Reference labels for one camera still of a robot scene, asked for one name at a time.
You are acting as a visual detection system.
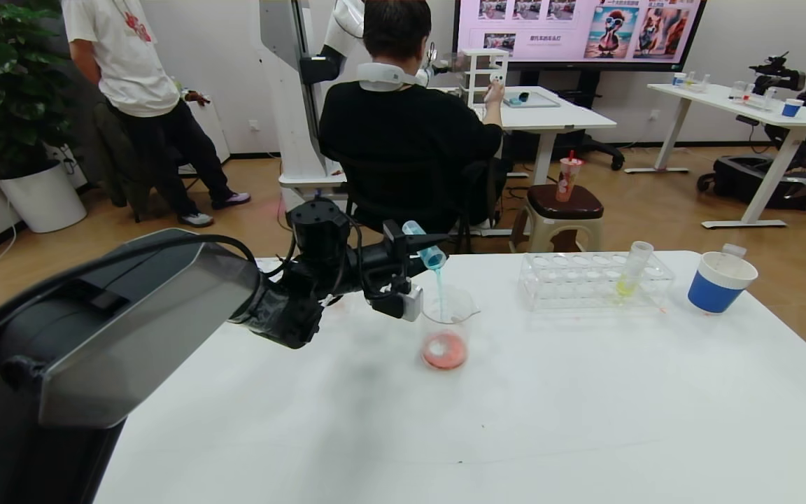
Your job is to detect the black office chair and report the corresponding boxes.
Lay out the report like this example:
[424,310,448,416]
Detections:
[339,155,509,254]

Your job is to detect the long white desk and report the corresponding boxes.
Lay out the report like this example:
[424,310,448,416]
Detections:
[623,84,806,230]

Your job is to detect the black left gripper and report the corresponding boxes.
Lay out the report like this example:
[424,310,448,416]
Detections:
[360,219,450,279]

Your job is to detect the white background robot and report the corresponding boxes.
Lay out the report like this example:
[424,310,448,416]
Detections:
[260,0,369,221]

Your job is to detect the yellow pigment test tube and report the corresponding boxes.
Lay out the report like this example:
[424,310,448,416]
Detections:
[616,241,654,300]

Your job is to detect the beige stool with brown seat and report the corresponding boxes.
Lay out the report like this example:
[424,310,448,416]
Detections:
[513,185,605,253]

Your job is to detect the clear glass beaker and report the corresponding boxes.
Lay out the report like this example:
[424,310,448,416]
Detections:
[420,283,481,371]

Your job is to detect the standing person in white shirt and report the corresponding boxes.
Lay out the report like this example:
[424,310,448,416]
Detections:
[62,0,252,228]

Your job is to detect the dark green jacket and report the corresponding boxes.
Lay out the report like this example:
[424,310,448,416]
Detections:
[88,101,141,211]

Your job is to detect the blue pigment test tube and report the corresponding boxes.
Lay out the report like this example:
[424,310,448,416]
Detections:
[402,220,448,272]

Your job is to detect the white plant pot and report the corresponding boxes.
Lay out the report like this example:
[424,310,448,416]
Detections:
[0,160,87,233]

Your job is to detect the black screen stand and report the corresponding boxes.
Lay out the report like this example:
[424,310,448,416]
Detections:
[508,70,624,172]

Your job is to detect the white low cabinet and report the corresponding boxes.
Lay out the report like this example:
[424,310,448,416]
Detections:
[176,94,231,169]

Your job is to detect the large wall display screen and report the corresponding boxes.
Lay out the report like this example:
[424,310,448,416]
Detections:
[453,0,707,73]

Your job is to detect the clear acrylic test tube rack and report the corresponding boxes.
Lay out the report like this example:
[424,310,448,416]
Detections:
[518,252,675,312]

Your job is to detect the white neck band device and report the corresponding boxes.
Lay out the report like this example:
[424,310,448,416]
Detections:
[355,63,426,93]

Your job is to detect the seated person in black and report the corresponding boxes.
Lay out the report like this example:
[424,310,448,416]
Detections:
[318,0,509,239]

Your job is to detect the pink drink cup with straw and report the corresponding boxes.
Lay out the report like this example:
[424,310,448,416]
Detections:
[556,150,584,204]

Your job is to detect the black camera rig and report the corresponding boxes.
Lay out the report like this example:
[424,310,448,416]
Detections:
[747,53,806,97]

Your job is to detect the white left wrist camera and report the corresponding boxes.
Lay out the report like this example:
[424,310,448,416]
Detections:
[368,280,423,323]

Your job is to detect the green leafy plant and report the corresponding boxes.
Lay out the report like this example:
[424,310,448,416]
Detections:
[0,0,85,179]

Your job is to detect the blue and white paper cup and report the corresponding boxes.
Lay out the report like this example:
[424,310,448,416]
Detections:
[688,251,758,314]

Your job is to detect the white small drawer unit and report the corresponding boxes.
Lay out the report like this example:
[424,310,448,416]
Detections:
[460,49,509,106]

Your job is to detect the grey tray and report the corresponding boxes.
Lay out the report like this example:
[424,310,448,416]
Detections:
[503,92,560,110]

